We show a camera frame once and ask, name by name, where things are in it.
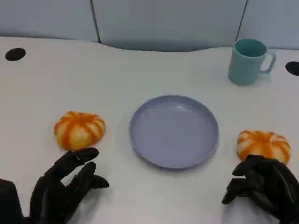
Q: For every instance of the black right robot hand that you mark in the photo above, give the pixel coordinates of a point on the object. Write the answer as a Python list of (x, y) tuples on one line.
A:
[(273, 186)]

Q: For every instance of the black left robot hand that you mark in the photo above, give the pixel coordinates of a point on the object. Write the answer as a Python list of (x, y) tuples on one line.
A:
[(49, 196)]

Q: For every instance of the orange and white toy bread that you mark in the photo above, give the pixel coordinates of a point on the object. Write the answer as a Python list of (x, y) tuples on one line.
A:
[(79, 130), (261, 144)]

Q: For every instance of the lilac plate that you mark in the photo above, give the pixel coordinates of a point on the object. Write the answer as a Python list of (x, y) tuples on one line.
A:
[(172, 135)]

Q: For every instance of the pale green mug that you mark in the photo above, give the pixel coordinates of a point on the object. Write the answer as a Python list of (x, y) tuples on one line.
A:
[(245, 70)]

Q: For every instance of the grey-blue partition panel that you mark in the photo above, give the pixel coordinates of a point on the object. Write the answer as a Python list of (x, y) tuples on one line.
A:
[(168, 23), (273, 18), (46, 18)]

